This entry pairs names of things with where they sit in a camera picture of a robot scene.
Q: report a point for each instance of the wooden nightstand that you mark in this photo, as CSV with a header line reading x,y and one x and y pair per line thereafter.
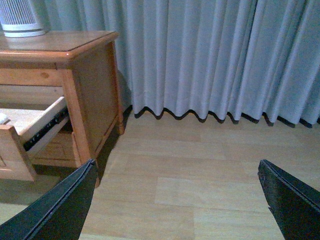
x,y
77,65

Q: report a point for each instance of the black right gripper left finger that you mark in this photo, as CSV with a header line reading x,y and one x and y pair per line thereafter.
x,y
59,214

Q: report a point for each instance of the wooden drawer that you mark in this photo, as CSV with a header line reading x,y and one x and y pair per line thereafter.
x,y
28,128
60,152

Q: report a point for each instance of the white ribbed air purifier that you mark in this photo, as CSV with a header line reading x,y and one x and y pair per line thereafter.
x,y
20,19

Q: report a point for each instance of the light grey curtain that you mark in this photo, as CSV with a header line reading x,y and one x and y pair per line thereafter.
x,y
222,57

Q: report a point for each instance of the white medicine bottle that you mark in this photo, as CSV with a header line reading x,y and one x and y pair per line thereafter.
x,y
3,118

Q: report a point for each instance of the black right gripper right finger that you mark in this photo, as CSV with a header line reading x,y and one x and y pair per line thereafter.
x,y
294,205

